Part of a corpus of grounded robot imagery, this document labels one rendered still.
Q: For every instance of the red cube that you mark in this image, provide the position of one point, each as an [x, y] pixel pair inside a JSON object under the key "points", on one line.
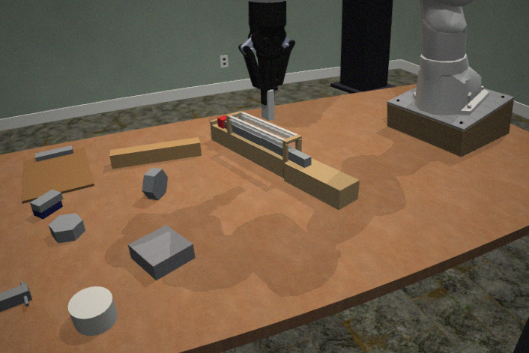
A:
{"points": [[221, 121]]}

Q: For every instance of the tan wooden bar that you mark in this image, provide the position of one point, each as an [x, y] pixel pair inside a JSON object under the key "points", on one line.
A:
{"points": [[154, 153]]}

